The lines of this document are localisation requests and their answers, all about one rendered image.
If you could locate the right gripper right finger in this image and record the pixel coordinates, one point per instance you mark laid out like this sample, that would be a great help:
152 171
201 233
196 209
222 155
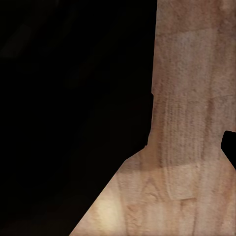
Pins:
228 146

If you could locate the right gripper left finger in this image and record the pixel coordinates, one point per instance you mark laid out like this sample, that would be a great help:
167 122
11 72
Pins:
11 148

